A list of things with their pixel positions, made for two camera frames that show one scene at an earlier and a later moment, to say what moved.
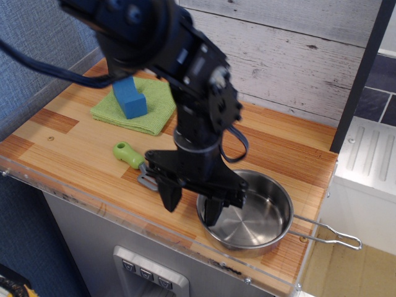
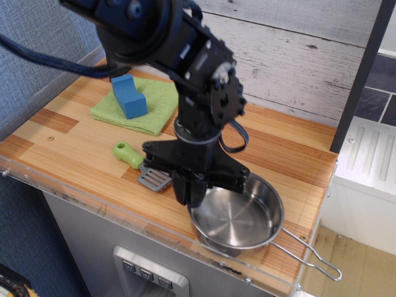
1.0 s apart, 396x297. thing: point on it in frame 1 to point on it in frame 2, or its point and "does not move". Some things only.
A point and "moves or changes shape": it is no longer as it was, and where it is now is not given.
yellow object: x=31 y=292 does not move
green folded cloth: x=161 y=106 does not move
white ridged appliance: x=361 y=203 does not move
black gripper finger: x=213 y=208 to x=197 y=191
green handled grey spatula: x=123 y=151 does not move
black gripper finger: x=171 y=195 to x=180 y=187
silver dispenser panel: x=138 y=275 does not move
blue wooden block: x=132 y=103 does not move
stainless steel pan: x=265 y=219 moves or changes shape
